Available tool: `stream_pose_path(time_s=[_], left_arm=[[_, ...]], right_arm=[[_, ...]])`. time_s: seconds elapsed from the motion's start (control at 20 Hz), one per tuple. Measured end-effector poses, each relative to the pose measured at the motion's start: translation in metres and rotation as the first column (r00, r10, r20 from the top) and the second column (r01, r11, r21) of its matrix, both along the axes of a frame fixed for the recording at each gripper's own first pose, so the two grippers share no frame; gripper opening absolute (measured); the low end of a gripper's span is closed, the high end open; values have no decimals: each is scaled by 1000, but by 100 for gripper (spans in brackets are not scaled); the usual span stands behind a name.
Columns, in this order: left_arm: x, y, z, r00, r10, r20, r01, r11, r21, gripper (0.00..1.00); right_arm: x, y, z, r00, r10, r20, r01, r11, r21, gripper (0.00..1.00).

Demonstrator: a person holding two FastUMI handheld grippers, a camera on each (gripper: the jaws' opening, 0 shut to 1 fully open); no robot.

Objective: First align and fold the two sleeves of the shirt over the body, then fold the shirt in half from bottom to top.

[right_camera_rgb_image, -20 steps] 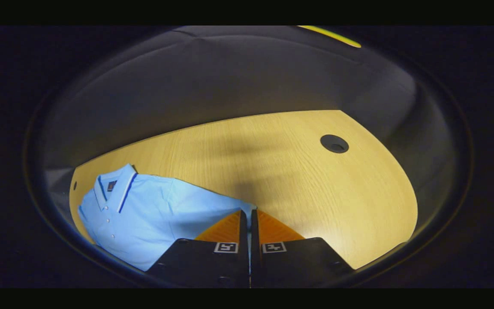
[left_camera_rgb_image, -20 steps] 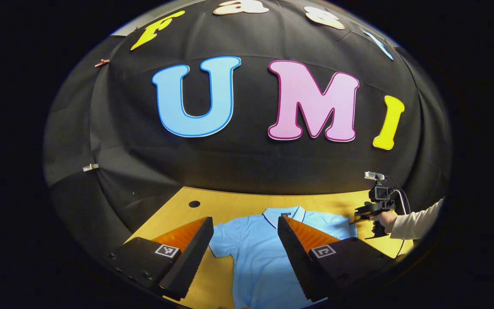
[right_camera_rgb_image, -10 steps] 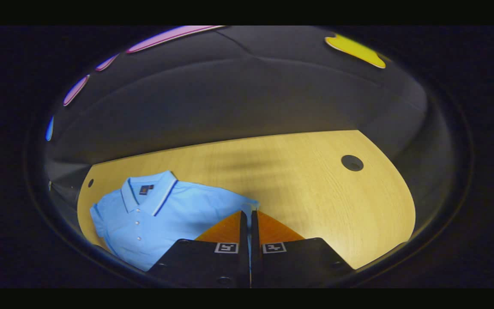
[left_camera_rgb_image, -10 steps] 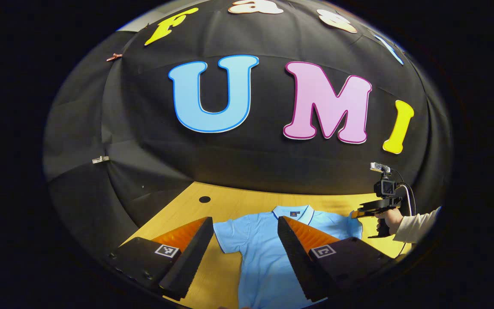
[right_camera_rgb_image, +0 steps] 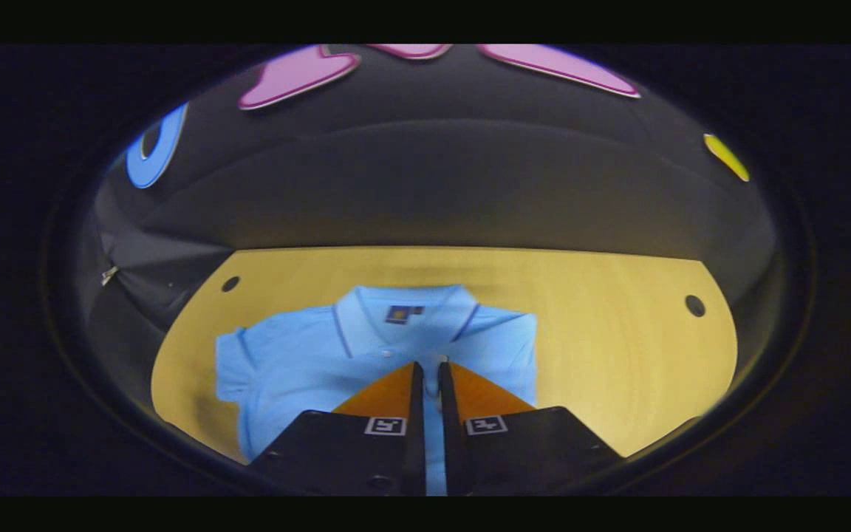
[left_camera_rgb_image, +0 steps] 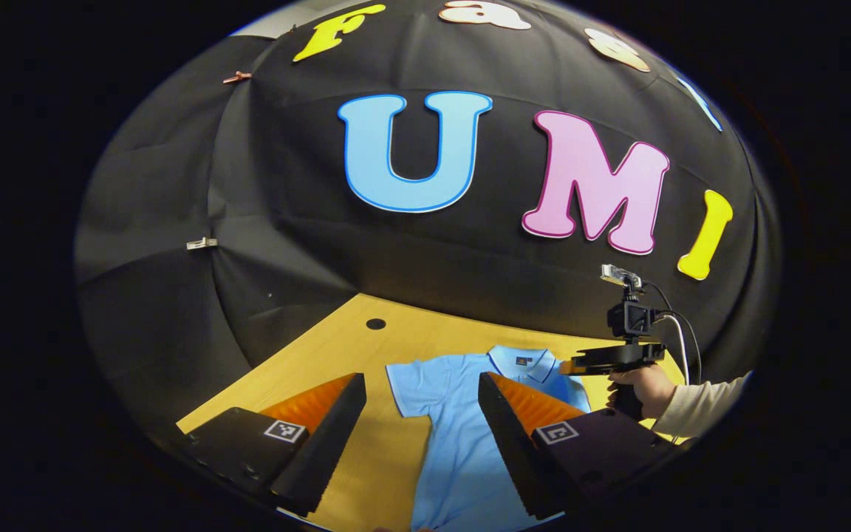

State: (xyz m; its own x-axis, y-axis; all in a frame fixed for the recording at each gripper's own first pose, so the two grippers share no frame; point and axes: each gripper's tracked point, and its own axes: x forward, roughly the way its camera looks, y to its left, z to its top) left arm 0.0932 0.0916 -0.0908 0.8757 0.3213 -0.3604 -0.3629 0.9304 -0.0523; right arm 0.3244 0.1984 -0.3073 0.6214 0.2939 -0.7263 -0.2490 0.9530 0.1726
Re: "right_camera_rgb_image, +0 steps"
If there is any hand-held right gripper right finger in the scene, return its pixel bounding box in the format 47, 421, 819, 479
438, 361, 626, 497

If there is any light blue T-shirt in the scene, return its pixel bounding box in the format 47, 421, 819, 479
215, 284, 539, 497

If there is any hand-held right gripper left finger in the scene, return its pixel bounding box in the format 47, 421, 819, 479
248, 361, 426, 497

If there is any black backdrop cloth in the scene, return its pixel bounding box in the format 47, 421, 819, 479
84, 44, 782, 429

